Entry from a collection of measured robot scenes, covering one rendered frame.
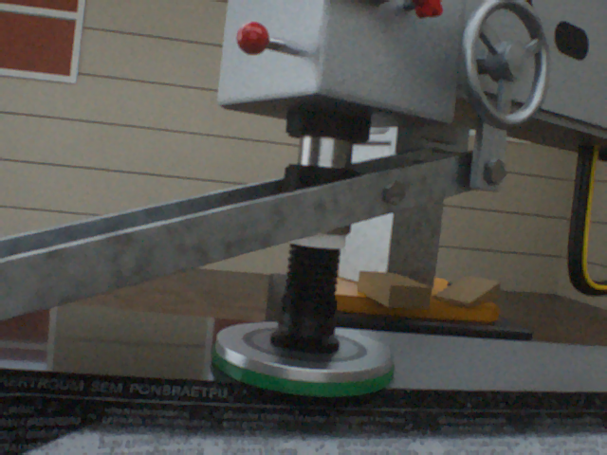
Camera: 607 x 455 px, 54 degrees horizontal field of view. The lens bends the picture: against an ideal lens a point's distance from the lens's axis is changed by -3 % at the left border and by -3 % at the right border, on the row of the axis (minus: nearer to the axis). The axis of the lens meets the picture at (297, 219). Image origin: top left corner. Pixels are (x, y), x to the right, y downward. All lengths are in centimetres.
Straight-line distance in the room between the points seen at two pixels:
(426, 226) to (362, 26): 107
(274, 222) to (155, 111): 628
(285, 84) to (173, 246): 20
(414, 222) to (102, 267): 116
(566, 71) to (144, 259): 62
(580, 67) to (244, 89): 48
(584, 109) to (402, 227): 75
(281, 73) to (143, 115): 625
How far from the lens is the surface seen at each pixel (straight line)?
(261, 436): 65
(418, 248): 163
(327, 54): 60
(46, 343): 77
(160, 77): 692
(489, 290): 160
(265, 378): 65
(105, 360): 72
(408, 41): 67
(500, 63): 69
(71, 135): 693
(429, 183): 75
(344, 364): 68
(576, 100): 93
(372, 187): 69
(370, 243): 161
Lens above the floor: 102
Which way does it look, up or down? 3 degrees down
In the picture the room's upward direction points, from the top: 6 degrees clockwise
